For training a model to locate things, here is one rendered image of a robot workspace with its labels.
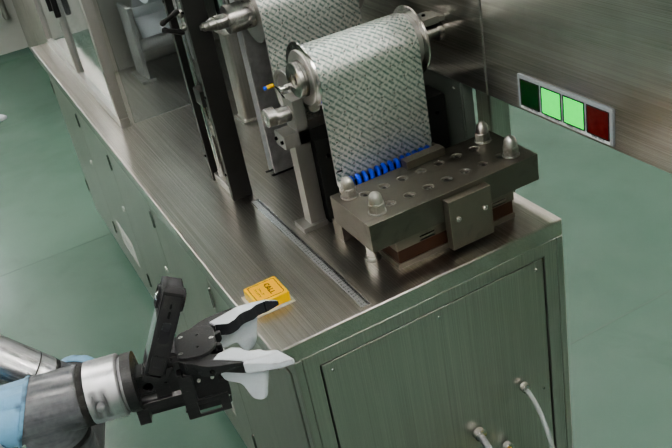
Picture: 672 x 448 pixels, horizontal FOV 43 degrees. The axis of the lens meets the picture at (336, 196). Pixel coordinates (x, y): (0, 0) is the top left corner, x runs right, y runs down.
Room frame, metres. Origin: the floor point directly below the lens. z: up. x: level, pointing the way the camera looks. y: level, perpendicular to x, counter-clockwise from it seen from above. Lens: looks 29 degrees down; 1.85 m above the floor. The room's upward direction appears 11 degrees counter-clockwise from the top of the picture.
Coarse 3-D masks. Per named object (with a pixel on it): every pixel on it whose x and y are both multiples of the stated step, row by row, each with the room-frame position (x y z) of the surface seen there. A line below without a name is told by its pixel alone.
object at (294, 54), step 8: (408, 16) 1.70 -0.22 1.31; (416, 24) 1.68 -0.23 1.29; (416, 32) 1.66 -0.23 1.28; (288, 56) 1.65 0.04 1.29; (296, 56) 1.61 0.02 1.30; (304, 64) 1.58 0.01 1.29; (312, 80) 1.56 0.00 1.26; (312, 88) 1.57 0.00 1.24; (312, 96) 1.57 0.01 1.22; (312, 104) 1.59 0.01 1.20
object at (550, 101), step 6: (546, 90) 1.42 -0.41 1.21; (546, 96) 1.42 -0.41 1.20; (552, 96) 1.40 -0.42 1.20; (558, 96) 1.39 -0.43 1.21; (546, 102) 1.42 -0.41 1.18; (552, 102) 1.40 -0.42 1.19; (558, 102) 1.39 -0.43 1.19; (546, 108) 1.42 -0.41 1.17; (552, 108) 1.40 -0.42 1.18; (558, 108) 1.39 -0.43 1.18; (552, 114) 1.40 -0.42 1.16; (558, 114) 1.39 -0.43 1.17
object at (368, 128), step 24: (360, 96) 1.59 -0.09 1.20; (384, 96) 1.61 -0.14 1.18; (408, 96) 1.63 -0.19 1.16; (336, 120) 1.57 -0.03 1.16; (360, 120) 1.59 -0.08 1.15; (384, 120) 1.61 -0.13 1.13; (408, 120) 1.63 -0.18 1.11; (336, 144) 1.56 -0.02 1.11; (360, 144) 1.58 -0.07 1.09; (384, 144) 1.60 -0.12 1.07; (408, 144) 1.63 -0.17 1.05; (336, 168) 1.56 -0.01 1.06; (360, 168) 1.58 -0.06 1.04
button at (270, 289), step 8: (264, 280) 1.41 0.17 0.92; (272, 280) 1.41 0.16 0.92; (248, 288) 1.39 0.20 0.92; (256, 288) 1.39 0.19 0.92; (264, 288) 1.38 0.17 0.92; (272, 288) 1.38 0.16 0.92; (280, 288) 1.37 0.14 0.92; (248, 296) 1.37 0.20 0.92; (256, 296) 1.36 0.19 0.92; (264, 296) 1.36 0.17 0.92; (272, 296) 1.35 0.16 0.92; (280, 296) 1.35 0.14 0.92; (288, 296) 1.36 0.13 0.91; (280, 304) 1.35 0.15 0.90
